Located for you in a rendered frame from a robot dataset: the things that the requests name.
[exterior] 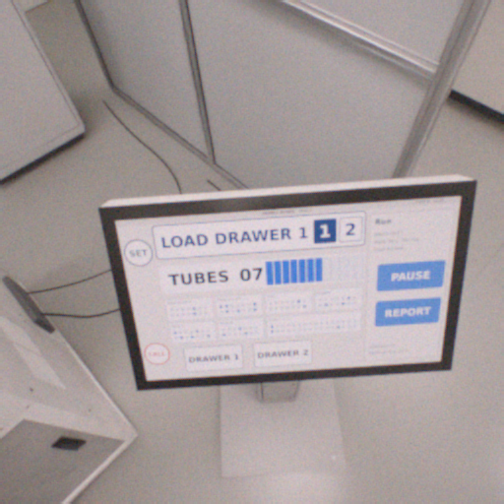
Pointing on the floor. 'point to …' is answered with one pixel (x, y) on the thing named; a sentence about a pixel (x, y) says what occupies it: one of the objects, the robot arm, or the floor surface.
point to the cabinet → (52, 409)
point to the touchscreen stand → (280, 428)
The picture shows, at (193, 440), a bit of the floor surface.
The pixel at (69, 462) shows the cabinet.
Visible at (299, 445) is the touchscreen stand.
